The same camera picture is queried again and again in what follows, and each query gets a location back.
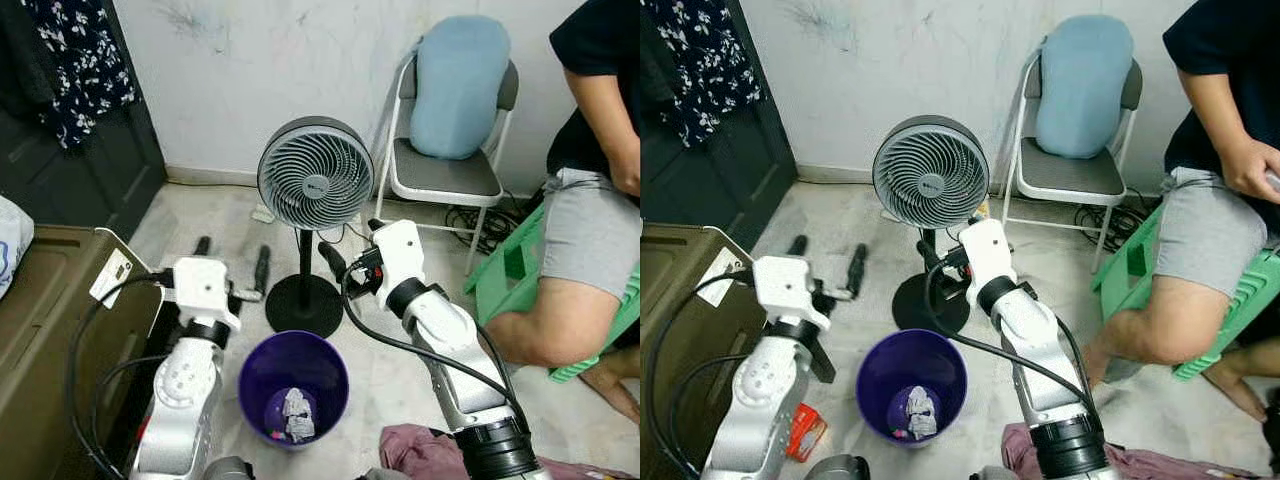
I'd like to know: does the white paper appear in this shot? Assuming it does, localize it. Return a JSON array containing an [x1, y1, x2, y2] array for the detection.
[[280, 387, 319, 443], [903, 385, 941, 441]]

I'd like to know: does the white sticker label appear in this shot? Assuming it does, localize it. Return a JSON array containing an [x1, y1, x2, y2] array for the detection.
[[88, 248, 134, 309], [697, 247, 746, 306]]

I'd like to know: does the white grey folding chair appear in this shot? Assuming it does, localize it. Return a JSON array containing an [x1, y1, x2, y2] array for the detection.
[[1000, 38, 1143, 271], [373, 40, 521, 276]]

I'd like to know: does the dark panelled door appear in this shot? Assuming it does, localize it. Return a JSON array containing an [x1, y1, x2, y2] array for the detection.
[[640, 0, 799, 226], [0, 0, 168, 241]]

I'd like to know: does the purple plastic waste bin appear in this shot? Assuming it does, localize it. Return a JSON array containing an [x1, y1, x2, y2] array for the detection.
[[856, 329, 969, 446], [238, 330, 351, 451]]

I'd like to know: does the green plastic stool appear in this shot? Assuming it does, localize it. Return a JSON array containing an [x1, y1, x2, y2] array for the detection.
[[463, 205, 641, 384], [1090, 205, 1280, 381]]

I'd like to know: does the red snack packet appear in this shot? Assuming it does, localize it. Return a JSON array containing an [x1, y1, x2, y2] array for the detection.
[[787, 402, 829, 463]]

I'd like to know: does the light blue cushion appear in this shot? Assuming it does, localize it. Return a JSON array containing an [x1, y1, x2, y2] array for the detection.
[[408, 15, 512, 161], [1035, 14, 1136, 161]]

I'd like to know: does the pink cartoon print blanket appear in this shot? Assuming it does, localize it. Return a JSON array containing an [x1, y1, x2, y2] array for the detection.
[[1003, 422, 1261, 480], [380, 423, 641, 480]]

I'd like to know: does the white plastic bag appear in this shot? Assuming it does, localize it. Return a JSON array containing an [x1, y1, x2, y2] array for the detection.
[[0, 195, 36, 301]]

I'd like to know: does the dark floral hanging garment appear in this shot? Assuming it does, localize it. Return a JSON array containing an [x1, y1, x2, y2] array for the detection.
[[650, 0, 763, 149], [20, 0, 138, 151]]

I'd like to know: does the person in grey shorts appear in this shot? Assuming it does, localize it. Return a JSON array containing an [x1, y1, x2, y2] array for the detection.
[[483, 0, 641, 421], [1085, 0, 1280, 421]]

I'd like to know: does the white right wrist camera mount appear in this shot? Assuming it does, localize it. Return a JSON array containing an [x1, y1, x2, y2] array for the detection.
[[372, 220, 428, 291], [958, 218, 1019, 291]]

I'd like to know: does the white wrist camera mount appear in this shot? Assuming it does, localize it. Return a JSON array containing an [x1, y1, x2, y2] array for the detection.
[[372, 220, 428, 291], [958, 218, 1019, 291], [163, 256, 241, 331], [750, 255, 831, 331]]

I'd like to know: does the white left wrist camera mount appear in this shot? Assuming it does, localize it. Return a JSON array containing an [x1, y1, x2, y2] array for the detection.
[[750, 255, 831, 331], [163, 256, 241, 331]]

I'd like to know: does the grey round pedestal fan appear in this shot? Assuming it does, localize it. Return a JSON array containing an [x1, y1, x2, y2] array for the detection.
[[872, 115, 991, 334], [257, 116, 376, 339]]

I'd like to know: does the black floor cable tangle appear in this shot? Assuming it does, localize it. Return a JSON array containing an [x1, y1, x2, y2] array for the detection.
[[1075, 195, 1161, 246], [445, 200, 546, 256]]

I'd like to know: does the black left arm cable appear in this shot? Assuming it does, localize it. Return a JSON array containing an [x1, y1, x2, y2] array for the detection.
[[645, 270, 761, 480], [65, 272, 176, 480]]

